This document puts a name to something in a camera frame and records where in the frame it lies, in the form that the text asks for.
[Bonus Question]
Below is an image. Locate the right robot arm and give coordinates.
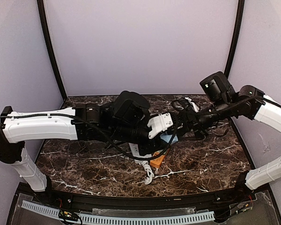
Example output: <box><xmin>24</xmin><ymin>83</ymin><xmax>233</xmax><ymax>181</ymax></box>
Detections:
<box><xmin>178</xmin><ymin>71</ymin><xmax>281</xmax><ymax>191</ymax></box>

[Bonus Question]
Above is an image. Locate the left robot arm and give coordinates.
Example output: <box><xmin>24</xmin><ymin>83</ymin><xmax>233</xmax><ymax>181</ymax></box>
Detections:
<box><xmin>0</xmin><ymin>91</ymin><xmax>175</xmax><ymax>193</ymax></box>

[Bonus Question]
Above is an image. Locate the left black frame post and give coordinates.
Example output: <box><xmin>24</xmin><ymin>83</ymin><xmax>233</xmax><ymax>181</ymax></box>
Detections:
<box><xmin>37</xmin><ymin>0</ymin><xmax>67</xmax><ymax>101</ymax></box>

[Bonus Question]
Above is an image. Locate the light blue slotted cable duct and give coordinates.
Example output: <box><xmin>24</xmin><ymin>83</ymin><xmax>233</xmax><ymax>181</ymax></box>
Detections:
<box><xmin>21</xmin><ymin>200</ymin><xmax>215</xmax><ymax>225</ymax></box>

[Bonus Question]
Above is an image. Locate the orange power strip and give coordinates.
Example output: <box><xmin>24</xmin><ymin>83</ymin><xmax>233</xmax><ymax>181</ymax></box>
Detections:
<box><xmin>149</xmin><ymin>151</ymin><xmax>168</xmax><ymax>168</ymax></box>

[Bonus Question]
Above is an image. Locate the white power strip cable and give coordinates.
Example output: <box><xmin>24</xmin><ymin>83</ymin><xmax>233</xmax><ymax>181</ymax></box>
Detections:
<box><xmin>142</xmin><ymin>160</ymin><xmax>155</xmax><ymax>185</ymax></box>

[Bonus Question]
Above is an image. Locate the black frame post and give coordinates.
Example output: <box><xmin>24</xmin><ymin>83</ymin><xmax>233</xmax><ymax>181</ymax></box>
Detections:
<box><xmin>37</xmin><ymin>0</ymin><xmax>67</xmax><ymax>101</ymax></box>
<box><xmin>224</xmin><ymin>0</ymin><xmax>245</xmax><ymax>78</ymax></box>

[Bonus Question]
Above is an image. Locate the light blue plug adapter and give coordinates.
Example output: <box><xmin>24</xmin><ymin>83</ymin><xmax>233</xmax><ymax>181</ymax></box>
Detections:
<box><xmin>160</xmin><ymin>133</ymin><xmax>178</xmax><ymax>144</ymax></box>

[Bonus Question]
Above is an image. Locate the right black frame post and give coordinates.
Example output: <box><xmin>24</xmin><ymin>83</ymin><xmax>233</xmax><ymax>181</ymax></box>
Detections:
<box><xmin>224</xmin><ymin>0</ymin><xmax>245</xmax><ymax>78</ymax></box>

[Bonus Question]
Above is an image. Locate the white multicolour power strip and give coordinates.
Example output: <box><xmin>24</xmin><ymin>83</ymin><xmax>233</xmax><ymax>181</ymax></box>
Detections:
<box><xmin>129</xmin><ymin>143</ymin><xmax>152</xmax><ymax>165</ymax></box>

